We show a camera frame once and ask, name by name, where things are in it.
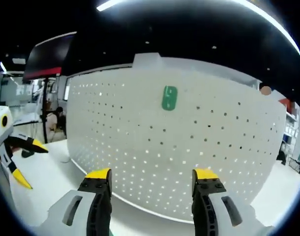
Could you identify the white shelf unit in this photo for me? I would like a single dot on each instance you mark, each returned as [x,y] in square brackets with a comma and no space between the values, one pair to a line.
[291,130]

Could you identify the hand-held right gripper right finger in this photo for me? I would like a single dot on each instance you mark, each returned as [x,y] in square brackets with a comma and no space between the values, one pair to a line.
[206,209]

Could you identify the green hook assembly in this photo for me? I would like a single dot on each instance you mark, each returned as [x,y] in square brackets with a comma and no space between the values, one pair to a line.
[169,103]

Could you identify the white perforated mounting plate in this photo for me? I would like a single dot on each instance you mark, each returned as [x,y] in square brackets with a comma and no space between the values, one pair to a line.
[164,147]

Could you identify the black monitor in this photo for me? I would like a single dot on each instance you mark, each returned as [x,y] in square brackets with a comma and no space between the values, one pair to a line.
[49,56]

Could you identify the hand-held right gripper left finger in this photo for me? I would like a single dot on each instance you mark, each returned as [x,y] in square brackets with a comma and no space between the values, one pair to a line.
[98,209]

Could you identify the white desk partition panel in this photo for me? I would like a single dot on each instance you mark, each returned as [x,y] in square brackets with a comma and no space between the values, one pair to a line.
[147,60]

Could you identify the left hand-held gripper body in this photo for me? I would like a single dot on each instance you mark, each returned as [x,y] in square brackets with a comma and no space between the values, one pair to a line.
[1,123]

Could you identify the red object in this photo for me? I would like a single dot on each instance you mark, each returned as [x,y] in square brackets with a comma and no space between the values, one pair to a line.
[285,103]

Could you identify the black monitor stand pole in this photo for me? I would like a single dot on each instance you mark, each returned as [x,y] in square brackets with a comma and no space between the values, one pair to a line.
[45,110]

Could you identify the black computer mouse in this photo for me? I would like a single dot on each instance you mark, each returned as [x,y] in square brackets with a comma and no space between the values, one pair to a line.
[27,154]

